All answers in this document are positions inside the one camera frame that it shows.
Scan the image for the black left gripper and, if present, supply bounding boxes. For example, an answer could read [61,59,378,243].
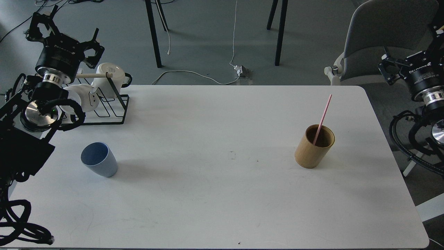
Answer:
[24,5,105,84]

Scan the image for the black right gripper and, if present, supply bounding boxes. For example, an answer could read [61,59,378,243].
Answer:
[378,49,443,102]

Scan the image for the pink chopstick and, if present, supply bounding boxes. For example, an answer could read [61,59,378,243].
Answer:
[313,94,332,146]

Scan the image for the blue cup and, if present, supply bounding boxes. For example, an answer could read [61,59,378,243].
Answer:
[80,141,118,177]

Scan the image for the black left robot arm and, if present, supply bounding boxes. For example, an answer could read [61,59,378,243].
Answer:
[0,5,104,246]

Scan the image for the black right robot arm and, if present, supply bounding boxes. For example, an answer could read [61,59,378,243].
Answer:
[378,48,444,176]

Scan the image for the wooden rack dowel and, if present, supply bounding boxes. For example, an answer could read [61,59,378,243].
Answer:
[76,73,113,78]

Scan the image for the grey office chair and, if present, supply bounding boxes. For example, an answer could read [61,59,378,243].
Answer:
[324,0,443,175]

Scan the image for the white mug tilted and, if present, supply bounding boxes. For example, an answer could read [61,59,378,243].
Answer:
[63,84,100,113]

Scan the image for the white mug upright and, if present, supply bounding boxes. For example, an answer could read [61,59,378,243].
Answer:
[92,62,133,99]

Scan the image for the black table leg left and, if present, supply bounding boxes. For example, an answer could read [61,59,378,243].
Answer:
[145,0,169,68]

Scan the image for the black table leg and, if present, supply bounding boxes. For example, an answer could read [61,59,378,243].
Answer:
[145,0,169,68]
[266,0,289,66]

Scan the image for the black table leg right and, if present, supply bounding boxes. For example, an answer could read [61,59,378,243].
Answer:
[266,0,289,66]

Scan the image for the bamboo cylinder holder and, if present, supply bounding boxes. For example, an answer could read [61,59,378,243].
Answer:
[294,124,335,169]

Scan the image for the white power plug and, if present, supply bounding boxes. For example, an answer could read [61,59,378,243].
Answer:
[233,65,251,78]

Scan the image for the black floor cables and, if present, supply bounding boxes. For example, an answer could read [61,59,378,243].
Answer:
[0,0,104,44]

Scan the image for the black wire dish rack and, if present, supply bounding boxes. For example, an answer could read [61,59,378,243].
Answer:
[67,74,132,126]

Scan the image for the white floor cable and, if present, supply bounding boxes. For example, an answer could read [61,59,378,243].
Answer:
[152,0,243,85]

